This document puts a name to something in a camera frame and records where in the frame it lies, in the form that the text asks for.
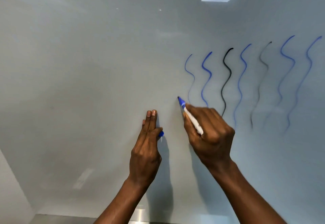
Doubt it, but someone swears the person's right hand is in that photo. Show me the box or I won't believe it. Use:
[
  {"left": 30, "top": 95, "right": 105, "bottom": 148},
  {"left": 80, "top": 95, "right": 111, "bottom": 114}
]
[{"left": 183, "top": 104, "right": 236, "bottom": 171}]

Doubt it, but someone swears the person's left hand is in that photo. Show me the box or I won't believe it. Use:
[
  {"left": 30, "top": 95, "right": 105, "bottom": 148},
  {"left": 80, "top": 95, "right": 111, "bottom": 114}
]
[{"left": 129, "top": 110, "right": 164, "bottom": 185}]

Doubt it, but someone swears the blue and white whiteboard marker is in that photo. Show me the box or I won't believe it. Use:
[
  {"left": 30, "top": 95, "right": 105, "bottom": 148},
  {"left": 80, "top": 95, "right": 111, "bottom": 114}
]
[{"left": 177, "top": 96, "right": 204, "bottom": 136}]

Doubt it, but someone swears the person's right forearm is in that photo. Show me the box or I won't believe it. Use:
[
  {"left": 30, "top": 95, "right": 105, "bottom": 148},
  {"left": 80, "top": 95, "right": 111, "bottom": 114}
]
[{"left": 208, "top": 159, "right": 288, "bottom": 224}]

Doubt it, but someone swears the person's left forearm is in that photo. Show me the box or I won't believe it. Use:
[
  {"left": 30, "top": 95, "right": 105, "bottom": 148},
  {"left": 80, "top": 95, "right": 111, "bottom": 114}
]
[{"left": 93, "top": 177, "right": 153, "bottom": 224}]

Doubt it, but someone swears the white whiteboard with wavy lines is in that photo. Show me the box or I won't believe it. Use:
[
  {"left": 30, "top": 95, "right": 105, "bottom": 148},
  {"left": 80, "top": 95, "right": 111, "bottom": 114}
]
[{"left": 0, "top": 0, "right": 325, "bottom": 224}]

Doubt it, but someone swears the metal whiteboard tray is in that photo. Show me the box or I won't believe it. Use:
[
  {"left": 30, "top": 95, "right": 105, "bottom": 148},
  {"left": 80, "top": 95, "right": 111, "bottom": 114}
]
[{"left": 29, "top": 214, "right": 230, "bottom": 224}]

